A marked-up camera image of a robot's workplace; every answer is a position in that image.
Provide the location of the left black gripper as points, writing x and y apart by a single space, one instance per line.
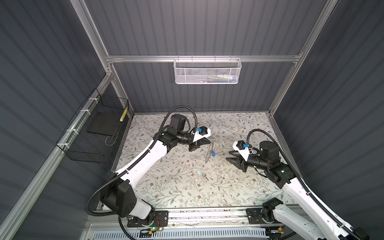
196 145

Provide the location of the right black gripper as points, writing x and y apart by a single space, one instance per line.
237 161

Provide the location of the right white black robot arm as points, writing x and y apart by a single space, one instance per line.
324 224

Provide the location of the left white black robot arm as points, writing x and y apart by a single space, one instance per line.
119 195

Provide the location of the grey key on green tag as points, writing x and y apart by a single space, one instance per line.
205 176

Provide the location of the white tube in basket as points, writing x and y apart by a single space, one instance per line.
228 78

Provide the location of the white perforated vent strip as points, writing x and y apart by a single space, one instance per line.
203 233

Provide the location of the yellow marker pen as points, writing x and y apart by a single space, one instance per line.
123 115

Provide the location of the black foam pad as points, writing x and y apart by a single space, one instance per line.
104 124

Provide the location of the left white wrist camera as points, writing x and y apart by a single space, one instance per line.
200 133

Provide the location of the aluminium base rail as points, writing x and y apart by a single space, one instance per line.
202 217

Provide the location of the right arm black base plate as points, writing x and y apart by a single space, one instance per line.
261 216

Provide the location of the white wire mesh basket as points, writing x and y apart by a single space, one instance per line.
203 71

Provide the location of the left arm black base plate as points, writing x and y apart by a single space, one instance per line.
154 219

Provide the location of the black wire basket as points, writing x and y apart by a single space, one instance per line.
79 145

